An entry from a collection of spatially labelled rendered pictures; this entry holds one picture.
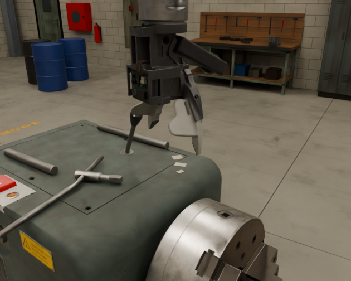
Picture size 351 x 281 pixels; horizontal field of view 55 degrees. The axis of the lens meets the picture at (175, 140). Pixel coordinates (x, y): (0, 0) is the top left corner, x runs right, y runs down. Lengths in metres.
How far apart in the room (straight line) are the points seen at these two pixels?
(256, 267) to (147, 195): 0.29
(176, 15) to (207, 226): 0.40
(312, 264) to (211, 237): 1.96
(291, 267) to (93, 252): 2.00
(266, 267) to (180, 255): 0.22
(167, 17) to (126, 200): 0.40
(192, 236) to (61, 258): 0.24
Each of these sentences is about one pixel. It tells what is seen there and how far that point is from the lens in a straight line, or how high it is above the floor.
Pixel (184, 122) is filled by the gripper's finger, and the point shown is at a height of 1.47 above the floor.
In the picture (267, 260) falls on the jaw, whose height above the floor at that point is 1.11.
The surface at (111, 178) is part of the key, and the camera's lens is 0.79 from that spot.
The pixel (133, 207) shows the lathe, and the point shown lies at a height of 1.25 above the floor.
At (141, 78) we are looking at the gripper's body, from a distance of 0.52.
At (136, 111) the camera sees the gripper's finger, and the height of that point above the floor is 1.46.
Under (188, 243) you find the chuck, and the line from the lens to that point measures 0.68.
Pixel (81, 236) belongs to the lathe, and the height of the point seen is 1.25.
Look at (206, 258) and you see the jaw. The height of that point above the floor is 1.21.
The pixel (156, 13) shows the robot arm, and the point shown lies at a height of 1.63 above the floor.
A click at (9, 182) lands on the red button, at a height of 1.27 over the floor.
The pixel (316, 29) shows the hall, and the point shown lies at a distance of 7.20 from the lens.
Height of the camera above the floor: 1.65
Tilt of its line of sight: 23 degrees down
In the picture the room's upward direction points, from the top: straight up
